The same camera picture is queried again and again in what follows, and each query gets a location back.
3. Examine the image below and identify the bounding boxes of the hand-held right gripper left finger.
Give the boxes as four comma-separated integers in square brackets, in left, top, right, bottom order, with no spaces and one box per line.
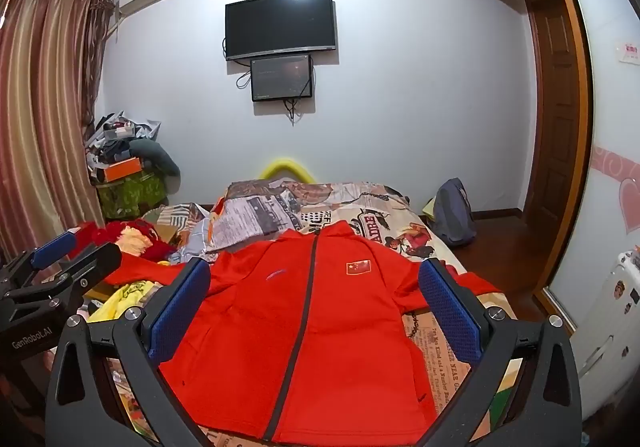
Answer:
[45,257,213,447]

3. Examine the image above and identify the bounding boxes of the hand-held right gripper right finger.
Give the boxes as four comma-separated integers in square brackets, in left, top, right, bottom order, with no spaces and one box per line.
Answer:
[417,257,583,447]

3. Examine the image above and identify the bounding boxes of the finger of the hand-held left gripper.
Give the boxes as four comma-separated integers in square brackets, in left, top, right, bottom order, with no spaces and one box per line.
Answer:
[5,242,123,323]
[0,230,77,288]

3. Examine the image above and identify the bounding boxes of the red zip jacket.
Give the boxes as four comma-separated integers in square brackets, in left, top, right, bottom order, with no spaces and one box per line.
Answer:
[102,220,501,445]

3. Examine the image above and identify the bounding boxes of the red plush toy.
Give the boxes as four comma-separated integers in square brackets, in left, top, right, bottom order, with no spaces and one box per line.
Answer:
[67,221,173,264]

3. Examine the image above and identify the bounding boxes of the yellow cloth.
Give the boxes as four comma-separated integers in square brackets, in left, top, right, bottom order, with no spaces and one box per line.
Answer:
[87,279,166,323]

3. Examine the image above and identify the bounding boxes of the orange box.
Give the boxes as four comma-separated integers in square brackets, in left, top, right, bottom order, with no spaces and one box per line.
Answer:
[102,158,142,182]

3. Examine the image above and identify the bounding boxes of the grey blue backpack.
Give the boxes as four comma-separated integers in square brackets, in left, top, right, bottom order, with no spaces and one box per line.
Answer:
[431,178,477,247]

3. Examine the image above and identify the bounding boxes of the printed bed sheet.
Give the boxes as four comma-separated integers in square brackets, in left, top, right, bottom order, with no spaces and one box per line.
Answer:
[85,180,521,447]

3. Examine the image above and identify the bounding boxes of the pile of clutter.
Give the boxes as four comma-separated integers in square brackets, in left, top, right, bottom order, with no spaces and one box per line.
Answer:
[85,111,163,173]

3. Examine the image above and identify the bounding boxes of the newspaper print quilt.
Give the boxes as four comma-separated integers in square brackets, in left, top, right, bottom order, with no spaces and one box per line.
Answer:
[172,180,351,263]

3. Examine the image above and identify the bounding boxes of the striped brown curtain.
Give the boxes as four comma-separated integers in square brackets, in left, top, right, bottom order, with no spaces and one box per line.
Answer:
[0,0,118,255]

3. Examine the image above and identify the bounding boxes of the white stickered appliance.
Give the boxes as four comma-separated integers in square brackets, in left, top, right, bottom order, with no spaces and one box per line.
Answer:
[570,247,640,423]

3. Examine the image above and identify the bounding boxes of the yellow foam tube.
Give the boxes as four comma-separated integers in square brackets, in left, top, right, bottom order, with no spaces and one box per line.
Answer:
[259,158,317,184]

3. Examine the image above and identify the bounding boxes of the pink heart sticker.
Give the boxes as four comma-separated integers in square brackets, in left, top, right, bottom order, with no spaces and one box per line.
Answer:
[617,177,640,235]

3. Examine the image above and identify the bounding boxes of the brown wooden door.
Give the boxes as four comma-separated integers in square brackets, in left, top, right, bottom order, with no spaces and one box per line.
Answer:
[520,0,586,228]

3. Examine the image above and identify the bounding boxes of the black monitor cable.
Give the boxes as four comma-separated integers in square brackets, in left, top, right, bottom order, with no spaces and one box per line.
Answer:
[282,97,307,126]

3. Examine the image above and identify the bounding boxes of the small black wall monitor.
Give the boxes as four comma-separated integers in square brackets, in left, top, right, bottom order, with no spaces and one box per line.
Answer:
[250,54,314,102]

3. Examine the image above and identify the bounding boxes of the black wall television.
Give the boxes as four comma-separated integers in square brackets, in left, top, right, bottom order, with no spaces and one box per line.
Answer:
[225,0,335,61]

